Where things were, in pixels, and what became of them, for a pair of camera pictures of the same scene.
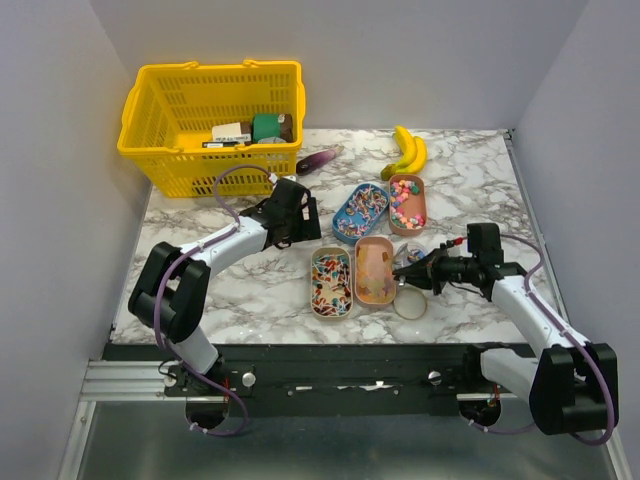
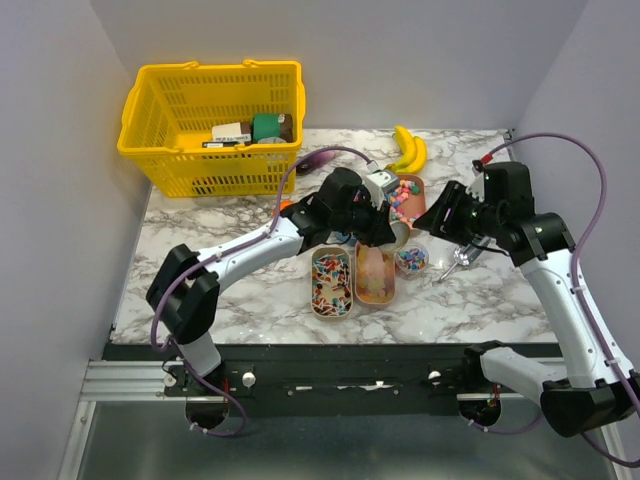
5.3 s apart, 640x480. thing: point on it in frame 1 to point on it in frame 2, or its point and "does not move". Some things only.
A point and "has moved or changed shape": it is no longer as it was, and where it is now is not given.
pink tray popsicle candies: (374, 282) does not move
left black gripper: (308, 229) to (379, 231)
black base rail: (323, 379) does not move
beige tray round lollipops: (331, 283) does not move
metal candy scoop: (404, 260) has moved or changed shape
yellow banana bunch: (414, 154) does not move
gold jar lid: (409, 303) to (401, 233)
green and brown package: (272, 125) does not move
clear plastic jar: (413, 251) does not move
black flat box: (218, 144) does not move
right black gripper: (421, 275) to (453, 196)
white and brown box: (239, 132) does not move
